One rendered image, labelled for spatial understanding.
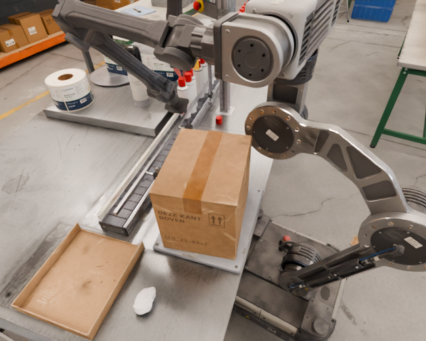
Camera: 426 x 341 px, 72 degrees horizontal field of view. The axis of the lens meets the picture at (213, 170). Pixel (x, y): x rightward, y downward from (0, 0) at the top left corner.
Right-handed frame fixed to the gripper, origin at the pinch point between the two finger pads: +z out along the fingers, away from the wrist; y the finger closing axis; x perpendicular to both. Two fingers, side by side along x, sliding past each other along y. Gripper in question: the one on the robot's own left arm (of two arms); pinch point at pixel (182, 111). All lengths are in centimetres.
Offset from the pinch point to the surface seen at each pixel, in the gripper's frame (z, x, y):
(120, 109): 6.0, 2.5, 36.4
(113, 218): -34, 53, 2
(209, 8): -16.9, -42.1, -7.2
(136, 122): 0.5, 9.1, 22.3
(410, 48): 99, -107, -126
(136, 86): -0.3, -8.6, 26.5
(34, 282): -48, 75, 14
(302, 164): 124, -9, -67
